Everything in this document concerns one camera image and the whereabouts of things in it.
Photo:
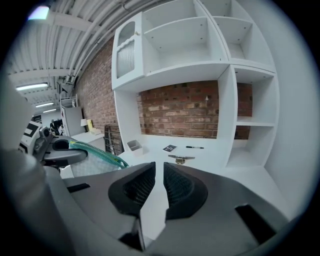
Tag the metal clip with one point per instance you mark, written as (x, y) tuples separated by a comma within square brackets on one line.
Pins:
[(181, 158)]

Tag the white desk with hutch shelves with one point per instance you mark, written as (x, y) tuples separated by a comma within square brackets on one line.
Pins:
[(175, 71)]

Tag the grey upright panel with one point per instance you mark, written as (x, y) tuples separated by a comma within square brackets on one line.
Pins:
[(73, 121)]

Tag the white table lamp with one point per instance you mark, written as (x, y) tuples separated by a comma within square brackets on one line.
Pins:
[(83, 122)]

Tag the small white table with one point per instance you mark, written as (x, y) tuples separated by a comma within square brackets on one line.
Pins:
[(87, 138)]

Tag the black printed card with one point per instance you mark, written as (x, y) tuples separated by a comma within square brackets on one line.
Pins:
[(170, 148)]

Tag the white divided pen holder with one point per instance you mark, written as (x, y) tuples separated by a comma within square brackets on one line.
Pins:
[(135, 147)]

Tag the small white box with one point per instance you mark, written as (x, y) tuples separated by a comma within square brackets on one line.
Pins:
[(98, 132)]

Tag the black pen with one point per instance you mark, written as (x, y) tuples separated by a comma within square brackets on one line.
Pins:
[(195, 147)]

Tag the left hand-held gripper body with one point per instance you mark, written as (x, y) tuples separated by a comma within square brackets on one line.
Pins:
[(32, 140)]

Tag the pale yellow box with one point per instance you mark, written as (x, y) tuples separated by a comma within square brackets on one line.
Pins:
[(90, 126)]

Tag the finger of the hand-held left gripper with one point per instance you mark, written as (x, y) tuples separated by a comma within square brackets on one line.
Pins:
[(62, 138), (65, 157)]

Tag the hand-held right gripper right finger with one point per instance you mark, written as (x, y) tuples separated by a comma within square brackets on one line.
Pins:
[(220, 200)]

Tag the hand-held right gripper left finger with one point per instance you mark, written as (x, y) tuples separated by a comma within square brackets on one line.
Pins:
[(100, 200)]

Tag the clear plastic bag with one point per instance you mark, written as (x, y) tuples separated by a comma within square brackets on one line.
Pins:
[(95, 162)]

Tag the black folding metal rack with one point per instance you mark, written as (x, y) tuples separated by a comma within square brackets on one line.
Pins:
[(112, 140)]

